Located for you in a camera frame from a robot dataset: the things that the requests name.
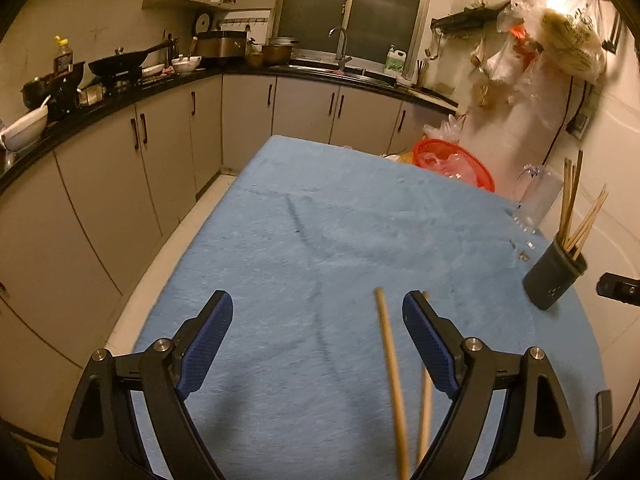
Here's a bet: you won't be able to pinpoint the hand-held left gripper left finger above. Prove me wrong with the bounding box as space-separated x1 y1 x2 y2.
55 290 235 480

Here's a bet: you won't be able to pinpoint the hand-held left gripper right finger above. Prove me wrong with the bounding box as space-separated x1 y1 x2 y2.
402 290 583 480

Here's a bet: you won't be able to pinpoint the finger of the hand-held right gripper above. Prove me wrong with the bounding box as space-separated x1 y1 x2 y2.
596 272 640 306

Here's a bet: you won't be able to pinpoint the slender bamboo chopstick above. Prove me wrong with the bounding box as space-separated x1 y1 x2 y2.
416 290 434 465
374 287 412 480

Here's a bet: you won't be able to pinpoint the black chopstick holder cup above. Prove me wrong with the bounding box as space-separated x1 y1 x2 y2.
522 237 587 311

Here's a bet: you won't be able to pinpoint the bunch of bamboo chopsticks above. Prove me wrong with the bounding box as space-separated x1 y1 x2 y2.
556 149 610 261

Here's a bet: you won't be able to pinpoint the clear plastic jug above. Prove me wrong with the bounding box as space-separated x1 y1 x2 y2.
512 162 563 234

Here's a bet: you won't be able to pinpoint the blue table cloth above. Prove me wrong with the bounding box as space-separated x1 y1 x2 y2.
131 134 601 480

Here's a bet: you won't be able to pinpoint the red plastic basket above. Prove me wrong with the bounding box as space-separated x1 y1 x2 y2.
413 138 496 194

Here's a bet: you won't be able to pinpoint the clear plastic bag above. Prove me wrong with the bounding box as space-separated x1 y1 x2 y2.
417 152 477 181

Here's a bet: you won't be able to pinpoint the lower kitchen cabinets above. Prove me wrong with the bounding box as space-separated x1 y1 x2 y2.
0 74 457 443

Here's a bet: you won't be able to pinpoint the white plastic bag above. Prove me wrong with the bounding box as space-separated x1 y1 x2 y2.
423 113 469 142

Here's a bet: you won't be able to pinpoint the hanging plastic bags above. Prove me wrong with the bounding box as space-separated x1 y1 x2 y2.
470 0 608 111

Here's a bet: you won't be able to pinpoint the green label detergent bottle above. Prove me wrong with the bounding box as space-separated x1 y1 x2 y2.
383 45 407 77

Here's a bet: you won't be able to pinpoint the small white bowl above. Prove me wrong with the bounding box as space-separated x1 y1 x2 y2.
171 55 203 75

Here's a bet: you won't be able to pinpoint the kitchen sink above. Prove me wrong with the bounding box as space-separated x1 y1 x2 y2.
294 60 397 84

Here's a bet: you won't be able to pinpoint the large white bowl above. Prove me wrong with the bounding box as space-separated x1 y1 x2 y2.
0 95 51 152

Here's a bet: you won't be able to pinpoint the black wok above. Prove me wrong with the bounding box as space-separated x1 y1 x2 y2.
88 40 169 79

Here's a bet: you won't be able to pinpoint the black pot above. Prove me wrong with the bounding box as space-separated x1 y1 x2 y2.
21 62 87 112

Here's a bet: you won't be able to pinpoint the rice cooker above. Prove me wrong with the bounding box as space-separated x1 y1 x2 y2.
195 30 251 61

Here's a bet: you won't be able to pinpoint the brown cooking pot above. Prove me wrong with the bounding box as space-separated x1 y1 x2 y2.
260 37 300 66

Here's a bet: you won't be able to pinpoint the metal faucet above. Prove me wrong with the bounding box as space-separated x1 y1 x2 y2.
328 27 354 69

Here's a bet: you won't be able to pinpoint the yellow cap oil bottle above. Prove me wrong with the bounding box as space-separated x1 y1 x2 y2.
53 35 74 74

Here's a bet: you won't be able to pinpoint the kitchen window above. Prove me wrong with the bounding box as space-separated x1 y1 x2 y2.
274 0 432 62

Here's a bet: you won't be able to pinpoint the wall socket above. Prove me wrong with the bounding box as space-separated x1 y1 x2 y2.
565 112 591 140

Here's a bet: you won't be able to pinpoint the black power cable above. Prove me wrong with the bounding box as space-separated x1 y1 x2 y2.
542 76 577 167

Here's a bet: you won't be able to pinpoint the black wall shelf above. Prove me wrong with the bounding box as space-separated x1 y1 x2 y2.
430 6 512 37

